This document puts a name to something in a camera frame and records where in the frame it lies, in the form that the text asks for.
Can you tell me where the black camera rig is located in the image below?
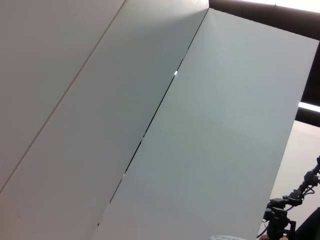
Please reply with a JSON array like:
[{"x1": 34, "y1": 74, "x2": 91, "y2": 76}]
[{"x1": 257, "y1": 156, "x2": 320, "y2": 240}]

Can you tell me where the white ceiling light strip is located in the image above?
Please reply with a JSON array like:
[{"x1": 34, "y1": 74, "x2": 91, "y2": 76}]
[
  {"x1": 298, "y1": 101, "x2": 320, "y2": 113},
  {"x1": 237, "y1": 0, "x2": 320, "y2": 13}
]

